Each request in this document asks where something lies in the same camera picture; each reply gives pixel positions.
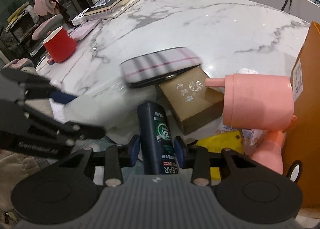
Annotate dark shampoo bottle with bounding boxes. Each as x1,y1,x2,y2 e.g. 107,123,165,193
137,101,180,175

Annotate plaid glasses case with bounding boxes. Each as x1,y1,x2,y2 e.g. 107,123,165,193
120,47,202,88

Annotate yellow package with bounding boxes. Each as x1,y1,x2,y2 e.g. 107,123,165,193
195,130,245,181

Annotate brown kraft paper box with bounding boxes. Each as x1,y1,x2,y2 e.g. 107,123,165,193
159,67,224,135

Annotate red paper cup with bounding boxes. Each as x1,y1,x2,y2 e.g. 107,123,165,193
43,26,77,63

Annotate pink small case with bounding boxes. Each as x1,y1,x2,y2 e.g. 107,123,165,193
71,19,101,41

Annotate pink office chair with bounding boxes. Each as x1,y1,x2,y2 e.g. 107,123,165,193
31,0,63,41

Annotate black cover book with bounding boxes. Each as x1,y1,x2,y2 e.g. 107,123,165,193
84,0,121,16

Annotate orange cardboard box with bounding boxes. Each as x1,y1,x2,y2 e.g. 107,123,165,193
282,21,320,207

